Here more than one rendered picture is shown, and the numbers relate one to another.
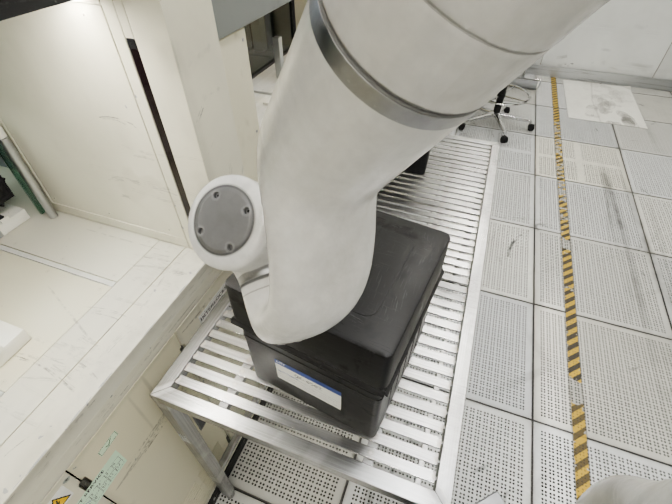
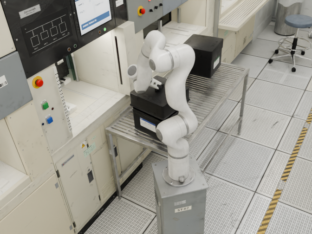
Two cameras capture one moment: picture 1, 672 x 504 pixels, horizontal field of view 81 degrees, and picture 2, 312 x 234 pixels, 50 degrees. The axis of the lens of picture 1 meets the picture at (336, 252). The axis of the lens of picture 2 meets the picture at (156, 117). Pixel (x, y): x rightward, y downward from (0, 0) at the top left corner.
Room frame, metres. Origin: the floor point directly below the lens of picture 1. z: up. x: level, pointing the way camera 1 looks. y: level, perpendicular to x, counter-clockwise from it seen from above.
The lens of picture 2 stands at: (-1.36, -0.43, 2.23)
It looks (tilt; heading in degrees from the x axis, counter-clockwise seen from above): 37 degrees down; 14
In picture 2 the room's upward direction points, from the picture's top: 4 degrees counter-clockwise
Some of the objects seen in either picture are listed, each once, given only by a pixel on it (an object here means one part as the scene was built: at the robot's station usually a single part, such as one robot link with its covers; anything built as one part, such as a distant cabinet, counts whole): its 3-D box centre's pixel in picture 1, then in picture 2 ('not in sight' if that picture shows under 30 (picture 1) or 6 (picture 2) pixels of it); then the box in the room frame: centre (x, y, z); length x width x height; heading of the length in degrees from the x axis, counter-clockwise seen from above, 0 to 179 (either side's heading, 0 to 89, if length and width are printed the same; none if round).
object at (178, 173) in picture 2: not in sight; (178, 163); (0.01, -0.21, 0.85); 0.19 x 0.19 x 0.18
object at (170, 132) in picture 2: not in sight; (172, 137); (-0.02, -0.18, 1.07); 0.19 x 0.12 x 0.24; 134
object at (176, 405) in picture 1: (371, 308); (185, 132); (0.87, -0.13, 0.38); 1.30 x 0.60 x 0.76; 160
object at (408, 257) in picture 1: (343, 271); (159, 94); (0.46, -0.01, 1.02); 0.29 x 0.29 x 0.13; 62
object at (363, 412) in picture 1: (342, 328); (160, 115); (0.46, -0.01, 0.85); 0.28 x 0.28 x 0.17; 62
